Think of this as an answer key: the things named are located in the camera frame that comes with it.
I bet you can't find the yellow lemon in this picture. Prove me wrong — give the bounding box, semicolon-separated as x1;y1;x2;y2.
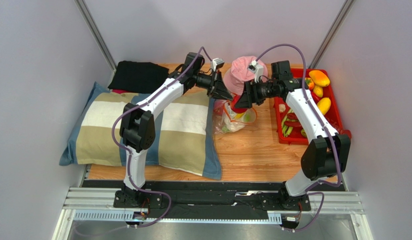
233;112;246;121

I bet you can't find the red plastic tray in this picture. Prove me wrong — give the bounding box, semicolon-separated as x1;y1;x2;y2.
274;69;345;138

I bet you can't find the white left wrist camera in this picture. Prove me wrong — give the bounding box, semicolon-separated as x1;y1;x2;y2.
210;58;225;72

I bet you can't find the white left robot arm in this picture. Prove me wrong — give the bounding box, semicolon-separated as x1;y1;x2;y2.
112;52;232;208

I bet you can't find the pink bucket hat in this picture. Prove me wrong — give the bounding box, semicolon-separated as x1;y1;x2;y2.
223;55;257;95

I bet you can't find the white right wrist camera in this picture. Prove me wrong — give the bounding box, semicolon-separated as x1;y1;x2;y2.
247;60;264;83

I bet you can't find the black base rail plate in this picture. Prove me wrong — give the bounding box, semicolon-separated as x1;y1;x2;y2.
82;179;346;221

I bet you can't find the orange bell pepper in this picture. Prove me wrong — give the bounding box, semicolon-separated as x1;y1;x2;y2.
305;77;315;91

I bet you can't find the red apple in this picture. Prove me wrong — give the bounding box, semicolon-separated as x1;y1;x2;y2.
230;94;247;114

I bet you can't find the white cauliflower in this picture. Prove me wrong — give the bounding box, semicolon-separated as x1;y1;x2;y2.
222;113;246;133

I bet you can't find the small yellow orange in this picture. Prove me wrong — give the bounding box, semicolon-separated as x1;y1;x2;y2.
313;85;323;99

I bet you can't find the checkered pillow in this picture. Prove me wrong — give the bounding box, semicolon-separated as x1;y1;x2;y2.
59;83;222;180

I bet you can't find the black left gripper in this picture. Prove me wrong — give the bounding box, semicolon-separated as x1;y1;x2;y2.
194;70;233;102

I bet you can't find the red pomegranate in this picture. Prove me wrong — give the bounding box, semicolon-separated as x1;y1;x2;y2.
213;99;226;113

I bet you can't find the red lobster toy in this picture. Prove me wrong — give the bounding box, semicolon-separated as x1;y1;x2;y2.
279;112;352;145

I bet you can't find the white garlic bulb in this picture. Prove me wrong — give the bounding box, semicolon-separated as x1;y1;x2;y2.
278;104;286;113

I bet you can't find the black folded cloth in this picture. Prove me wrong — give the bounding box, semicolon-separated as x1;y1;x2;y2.
108;60;169;94

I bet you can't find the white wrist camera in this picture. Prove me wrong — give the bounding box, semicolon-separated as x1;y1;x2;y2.
247;60;264;83
210;58;225;72

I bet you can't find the orange yellow mango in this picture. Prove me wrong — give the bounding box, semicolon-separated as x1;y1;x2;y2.
309;69;330;88

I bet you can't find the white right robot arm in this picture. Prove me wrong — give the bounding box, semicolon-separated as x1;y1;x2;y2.
234;60;350;210

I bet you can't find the clear orange-zip bag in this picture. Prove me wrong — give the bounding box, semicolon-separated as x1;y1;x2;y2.
213;100;257;134

